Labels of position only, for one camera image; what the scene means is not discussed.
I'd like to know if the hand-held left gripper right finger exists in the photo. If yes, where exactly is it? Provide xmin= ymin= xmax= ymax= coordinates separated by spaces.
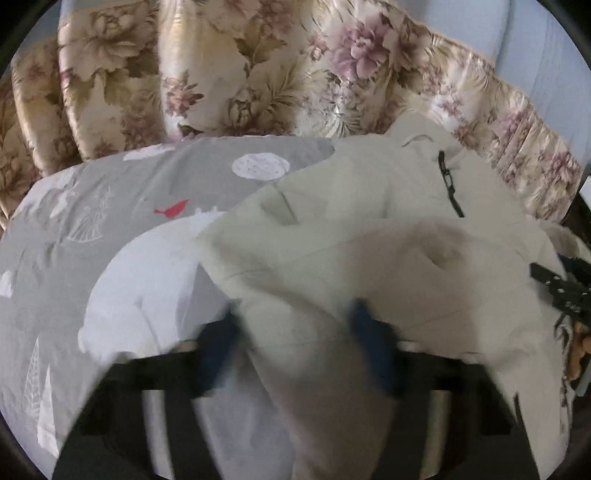
xmin=348 ymin=298 xmax=541 ymax=480

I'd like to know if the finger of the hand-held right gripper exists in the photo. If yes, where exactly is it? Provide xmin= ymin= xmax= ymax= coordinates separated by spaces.
xmin=530 ymin=262 xmax=591 ymax=318

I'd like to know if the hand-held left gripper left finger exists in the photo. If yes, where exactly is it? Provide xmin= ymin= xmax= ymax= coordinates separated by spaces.
xmin=53 ymin=300 xmax=243 ymax=480

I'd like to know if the beige zip jacket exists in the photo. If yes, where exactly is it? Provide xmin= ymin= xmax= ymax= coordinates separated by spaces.
xmin=196 ymin=111 xmax=577 ymax=480

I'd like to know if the person's right hand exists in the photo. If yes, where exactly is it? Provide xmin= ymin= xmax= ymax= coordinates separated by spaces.
xmin=567 ymin=320 xmax=591 ymax=382

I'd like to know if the grey printed bed sheet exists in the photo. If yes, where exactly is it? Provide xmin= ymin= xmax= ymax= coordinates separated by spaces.
xmin=0 ymin=136 xmax=338 ymax=480

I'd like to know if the blue and floral curtain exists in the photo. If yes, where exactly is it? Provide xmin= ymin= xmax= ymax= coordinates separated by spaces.
xmin=0 ymin=0 xmax=591 ymax=232

